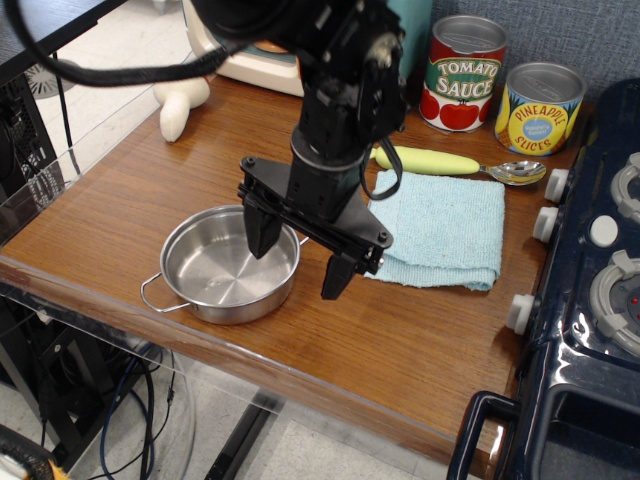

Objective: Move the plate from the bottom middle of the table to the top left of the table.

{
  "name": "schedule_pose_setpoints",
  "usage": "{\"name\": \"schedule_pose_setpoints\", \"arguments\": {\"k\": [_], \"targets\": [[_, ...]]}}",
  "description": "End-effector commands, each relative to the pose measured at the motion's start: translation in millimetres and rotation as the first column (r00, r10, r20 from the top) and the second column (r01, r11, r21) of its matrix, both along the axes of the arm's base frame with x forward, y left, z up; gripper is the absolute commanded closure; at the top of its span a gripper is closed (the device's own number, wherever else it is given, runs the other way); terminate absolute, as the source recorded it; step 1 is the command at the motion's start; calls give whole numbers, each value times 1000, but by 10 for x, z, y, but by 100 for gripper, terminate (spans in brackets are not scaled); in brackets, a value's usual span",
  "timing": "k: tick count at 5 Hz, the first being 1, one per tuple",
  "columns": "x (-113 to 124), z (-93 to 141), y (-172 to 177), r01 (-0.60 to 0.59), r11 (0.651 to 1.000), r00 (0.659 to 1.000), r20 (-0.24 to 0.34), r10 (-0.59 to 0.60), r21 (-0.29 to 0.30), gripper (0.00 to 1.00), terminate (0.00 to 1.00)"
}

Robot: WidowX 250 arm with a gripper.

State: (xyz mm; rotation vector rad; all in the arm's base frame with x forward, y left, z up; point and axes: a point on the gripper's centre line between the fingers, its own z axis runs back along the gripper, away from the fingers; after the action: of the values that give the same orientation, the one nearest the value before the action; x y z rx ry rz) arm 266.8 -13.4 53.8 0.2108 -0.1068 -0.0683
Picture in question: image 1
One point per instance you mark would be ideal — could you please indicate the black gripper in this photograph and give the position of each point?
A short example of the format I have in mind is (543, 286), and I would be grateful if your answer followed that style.
(319, 196)

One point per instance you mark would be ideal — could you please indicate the stainless steel pan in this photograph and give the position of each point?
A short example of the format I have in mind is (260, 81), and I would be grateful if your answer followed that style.
(206, 262)

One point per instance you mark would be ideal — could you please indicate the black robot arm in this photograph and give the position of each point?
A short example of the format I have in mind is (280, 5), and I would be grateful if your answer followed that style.
(349, 55)

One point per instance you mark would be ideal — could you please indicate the light blue folded cloth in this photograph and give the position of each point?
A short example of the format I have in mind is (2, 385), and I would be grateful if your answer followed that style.
(446, 232)

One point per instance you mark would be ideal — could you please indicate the teal toy microwave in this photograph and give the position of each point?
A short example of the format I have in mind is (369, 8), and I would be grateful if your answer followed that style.
(272, 68)

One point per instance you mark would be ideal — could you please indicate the plush mushroom toy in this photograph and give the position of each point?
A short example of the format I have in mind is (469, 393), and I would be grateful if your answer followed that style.
(177, 99)

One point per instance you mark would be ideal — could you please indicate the tomato sauce can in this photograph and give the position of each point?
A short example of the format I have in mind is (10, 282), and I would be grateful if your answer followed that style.
(463, 66)

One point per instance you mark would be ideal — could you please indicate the pineapple slices can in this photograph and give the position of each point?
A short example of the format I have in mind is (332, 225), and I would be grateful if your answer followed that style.
(539, 107)

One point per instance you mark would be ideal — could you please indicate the round floor drain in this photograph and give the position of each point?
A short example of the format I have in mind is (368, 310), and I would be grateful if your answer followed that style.
(43, 84)

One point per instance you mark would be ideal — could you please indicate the dark blue toy stove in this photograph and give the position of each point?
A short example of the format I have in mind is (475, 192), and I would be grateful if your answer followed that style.
(576, 411)

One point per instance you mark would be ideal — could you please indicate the spoon with green handle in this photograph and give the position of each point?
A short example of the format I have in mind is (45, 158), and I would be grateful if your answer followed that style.
(430, 162)

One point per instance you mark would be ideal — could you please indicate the black table frame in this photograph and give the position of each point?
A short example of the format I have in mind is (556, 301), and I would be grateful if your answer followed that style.
(72, 381)

